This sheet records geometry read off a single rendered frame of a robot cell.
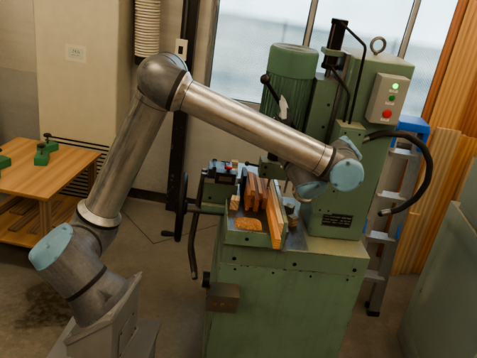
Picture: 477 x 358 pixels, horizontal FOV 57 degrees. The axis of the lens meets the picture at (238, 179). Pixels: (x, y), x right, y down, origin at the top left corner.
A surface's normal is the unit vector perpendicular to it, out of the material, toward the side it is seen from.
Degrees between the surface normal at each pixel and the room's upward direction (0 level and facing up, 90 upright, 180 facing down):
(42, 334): 0
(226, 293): 0
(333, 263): 90
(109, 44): 90
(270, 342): 90
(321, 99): 90
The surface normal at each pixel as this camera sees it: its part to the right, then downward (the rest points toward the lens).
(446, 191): -0.10, 0.38
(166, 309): 0.15, -0.89
